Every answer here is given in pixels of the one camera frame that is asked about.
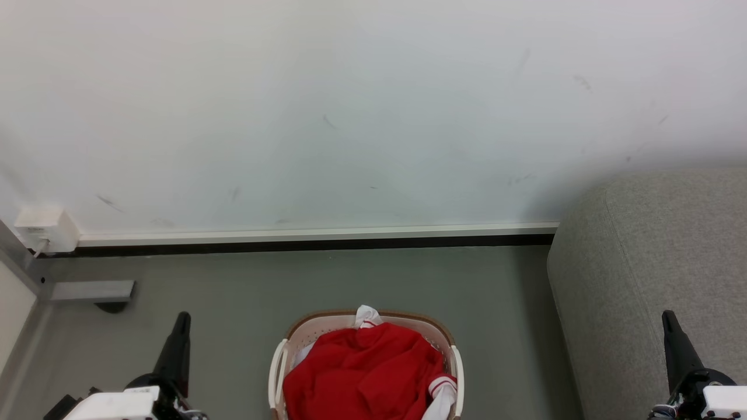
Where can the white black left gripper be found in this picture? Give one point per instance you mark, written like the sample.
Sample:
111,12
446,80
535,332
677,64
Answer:
117,403

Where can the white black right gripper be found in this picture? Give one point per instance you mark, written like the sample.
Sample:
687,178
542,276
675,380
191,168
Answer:
721,399

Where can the red white sports jersey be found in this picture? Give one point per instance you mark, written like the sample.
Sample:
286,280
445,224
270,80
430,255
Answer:
365,373

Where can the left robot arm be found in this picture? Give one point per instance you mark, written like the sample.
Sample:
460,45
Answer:
60,408

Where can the grey fabric sofa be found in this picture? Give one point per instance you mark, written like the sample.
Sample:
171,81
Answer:
636,280

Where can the black caster wheel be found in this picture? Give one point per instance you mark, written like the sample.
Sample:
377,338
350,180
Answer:
111,306

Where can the grey metal foot bar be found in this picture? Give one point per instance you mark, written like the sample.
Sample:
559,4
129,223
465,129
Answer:
93,290

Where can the pale white cloth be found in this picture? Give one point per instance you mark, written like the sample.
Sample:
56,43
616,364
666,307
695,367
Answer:
302,354

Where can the cream laundry basket brown rim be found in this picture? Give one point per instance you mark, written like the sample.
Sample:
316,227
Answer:
320,330

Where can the grey metal frame post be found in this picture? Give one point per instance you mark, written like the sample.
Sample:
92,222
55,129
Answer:
23,263

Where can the white wall socket box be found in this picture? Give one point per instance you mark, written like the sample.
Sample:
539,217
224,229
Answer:
45,226

